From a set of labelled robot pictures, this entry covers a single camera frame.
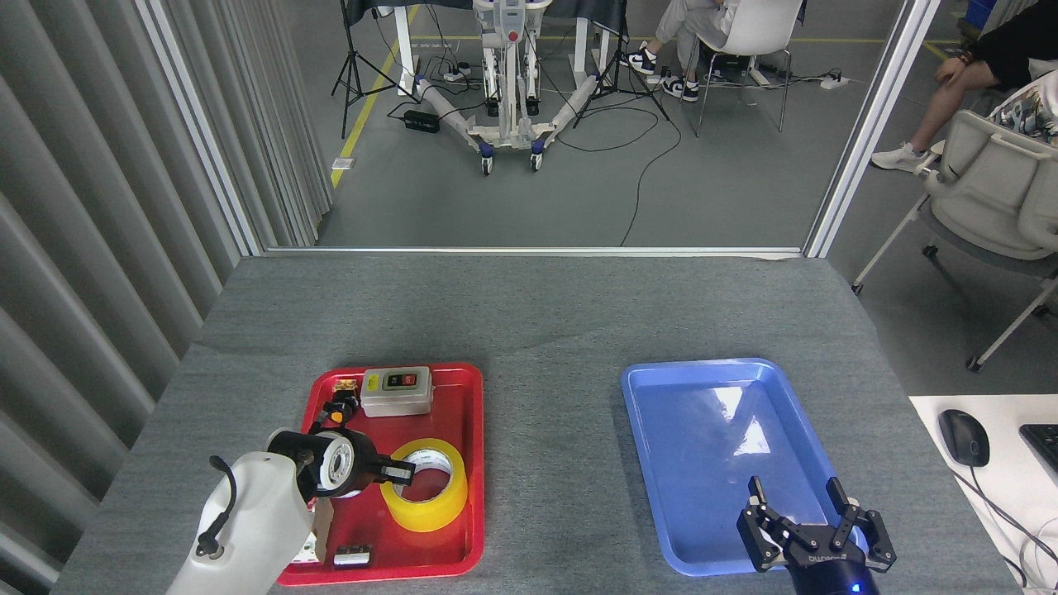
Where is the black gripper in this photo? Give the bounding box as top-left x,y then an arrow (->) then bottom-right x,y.
736,476 -> 898,595
350,441 -> 417,496

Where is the black mouse cable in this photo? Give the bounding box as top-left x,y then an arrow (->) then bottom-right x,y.
957,465 -> 1058,579

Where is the grey office chair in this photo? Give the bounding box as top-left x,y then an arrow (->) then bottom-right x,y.
851,110 -> 1058,373

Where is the white circuit breaker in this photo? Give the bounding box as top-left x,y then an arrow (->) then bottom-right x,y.
289,494 -> 336,568

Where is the white desk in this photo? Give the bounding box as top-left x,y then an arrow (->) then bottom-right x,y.
909,394 -> 1058,592

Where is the person on grey chair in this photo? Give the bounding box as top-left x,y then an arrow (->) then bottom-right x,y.
988,70 -> 1058,148

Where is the silver post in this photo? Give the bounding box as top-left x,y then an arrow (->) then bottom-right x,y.
803,0 -> 943,259
136,0 -> 265,257

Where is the red plastic tray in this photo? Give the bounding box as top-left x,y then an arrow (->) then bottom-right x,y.
275,363 -> 485,587

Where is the yellow tape roll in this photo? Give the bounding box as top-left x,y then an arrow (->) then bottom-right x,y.
380,438 -> 469,533

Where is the person on white chair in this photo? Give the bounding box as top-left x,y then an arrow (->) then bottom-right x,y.
620,0 -> 741,103

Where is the blue plastic tray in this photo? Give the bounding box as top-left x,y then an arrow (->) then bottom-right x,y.
621,358 -> 856,577

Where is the black floor cable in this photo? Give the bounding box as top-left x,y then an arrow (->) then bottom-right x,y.
554,83 -> 683,247

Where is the black tripod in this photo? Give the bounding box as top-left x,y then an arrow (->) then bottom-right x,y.
573,0 -> 672,129
331,0 -> 414,140

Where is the white chair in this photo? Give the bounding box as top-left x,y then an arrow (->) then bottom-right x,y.
682,0 -> 807,137

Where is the grey switch box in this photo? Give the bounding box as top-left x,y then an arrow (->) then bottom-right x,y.
360,367 -> 434,417

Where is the white wheeled stand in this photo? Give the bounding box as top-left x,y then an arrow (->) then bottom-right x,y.
413,0 -> 600,176

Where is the silver crossbar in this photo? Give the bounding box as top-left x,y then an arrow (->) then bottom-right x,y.
264,246 -> 804,257

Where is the black yellow push button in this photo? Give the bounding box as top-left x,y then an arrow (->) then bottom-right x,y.
329,378 -> 362,426

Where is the black keyboard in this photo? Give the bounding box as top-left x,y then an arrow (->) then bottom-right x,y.
1019,423 -> 1058,484

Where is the person with bare legs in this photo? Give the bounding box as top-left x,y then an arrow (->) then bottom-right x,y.
870,0 -> 1058,174

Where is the blue bin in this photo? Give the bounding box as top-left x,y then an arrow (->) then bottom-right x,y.
963,0 -> 1003,32

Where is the black computer mouse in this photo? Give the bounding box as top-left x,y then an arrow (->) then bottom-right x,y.
938,409 -> 991,469

